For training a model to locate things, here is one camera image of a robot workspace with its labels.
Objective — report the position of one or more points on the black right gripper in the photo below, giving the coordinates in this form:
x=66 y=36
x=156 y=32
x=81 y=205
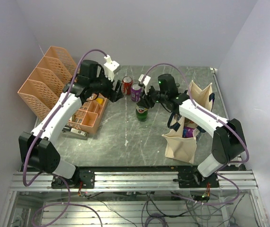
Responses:
x=146 y=102

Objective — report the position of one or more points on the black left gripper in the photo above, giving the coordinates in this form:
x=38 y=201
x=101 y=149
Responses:
x=113 y=96

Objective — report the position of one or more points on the green Perrier glass bottle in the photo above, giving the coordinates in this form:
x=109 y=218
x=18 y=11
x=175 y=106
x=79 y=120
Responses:
x=141 y=113

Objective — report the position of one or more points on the purple Fanta can front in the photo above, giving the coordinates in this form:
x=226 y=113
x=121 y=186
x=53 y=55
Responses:
x=188 y=132

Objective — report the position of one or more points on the purple fanta can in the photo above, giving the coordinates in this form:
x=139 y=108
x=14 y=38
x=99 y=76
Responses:
x=135 y=92
x=188 y=132

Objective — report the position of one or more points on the cream canvas tote bag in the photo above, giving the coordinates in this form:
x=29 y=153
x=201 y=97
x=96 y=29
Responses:
x=183 y=149

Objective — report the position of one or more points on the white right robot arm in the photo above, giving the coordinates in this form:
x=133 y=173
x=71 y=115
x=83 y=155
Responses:
x=190 y=115

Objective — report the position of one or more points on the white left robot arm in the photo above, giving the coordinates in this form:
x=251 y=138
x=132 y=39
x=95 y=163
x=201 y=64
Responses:
x=37 y=148

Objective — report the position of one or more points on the purple Fanta can rear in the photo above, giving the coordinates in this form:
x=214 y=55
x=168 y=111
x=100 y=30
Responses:
x=135 y=92

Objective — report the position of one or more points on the red cola can rear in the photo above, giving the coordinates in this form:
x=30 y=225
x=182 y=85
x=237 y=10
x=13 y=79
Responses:
x=126 y=85

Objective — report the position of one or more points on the yellow sticky note block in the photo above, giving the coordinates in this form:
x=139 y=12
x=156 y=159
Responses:
x=100 y=101

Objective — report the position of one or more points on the black grey stapler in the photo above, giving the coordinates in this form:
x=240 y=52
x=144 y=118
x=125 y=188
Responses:
x=74 y=133

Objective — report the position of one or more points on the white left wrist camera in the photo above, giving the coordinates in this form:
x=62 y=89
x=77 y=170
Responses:
x=110 y=68

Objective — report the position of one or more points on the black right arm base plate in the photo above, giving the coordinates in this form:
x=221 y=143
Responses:
x=195 y=180

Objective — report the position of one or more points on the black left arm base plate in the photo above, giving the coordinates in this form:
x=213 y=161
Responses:
x=83 y=178

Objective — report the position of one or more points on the aluminium mounting rail frame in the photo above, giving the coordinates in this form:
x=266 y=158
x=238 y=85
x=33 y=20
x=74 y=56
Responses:
x=136 y=181

